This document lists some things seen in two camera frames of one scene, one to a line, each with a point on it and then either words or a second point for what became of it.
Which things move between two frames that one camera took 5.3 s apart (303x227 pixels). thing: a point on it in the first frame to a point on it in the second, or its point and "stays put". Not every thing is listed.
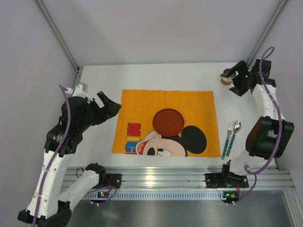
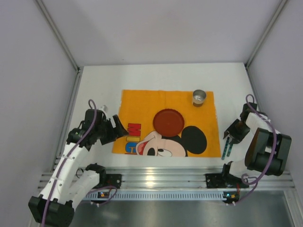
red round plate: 168,122 stays put
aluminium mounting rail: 267,177 stays put
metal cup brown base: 226,81 to 199,97
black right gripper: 238,79 to 233,133
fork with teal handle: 230,128 stays put
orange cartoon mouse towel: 136,134 stays put
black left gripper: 96,108 to 109,131
